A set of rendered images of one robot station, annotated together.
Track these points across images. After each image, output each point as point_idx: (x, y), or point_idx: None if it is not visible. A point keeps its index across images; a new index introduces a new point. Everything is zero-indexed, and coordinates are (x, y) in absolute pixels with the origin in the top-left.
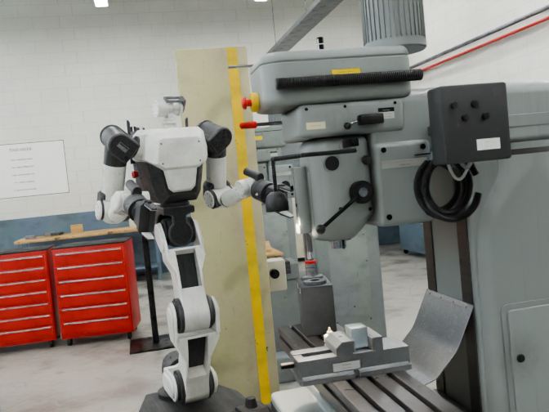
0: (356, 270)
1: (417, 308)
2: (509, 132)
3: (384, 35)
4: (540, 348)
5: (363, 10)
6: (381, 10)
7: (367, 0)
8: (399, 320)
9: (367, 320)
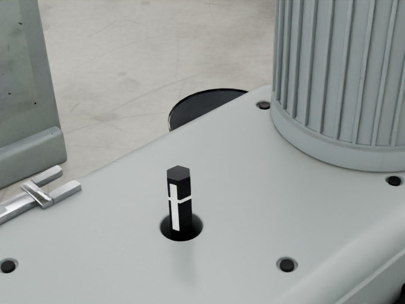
0: (6, 41)
1: (65, 8)
2: None
3: (389, 137)
4: None
5: (315, 25)
6: (397, 61)
7: (342, 6)
8: (50, 41)
9: (29, 106)
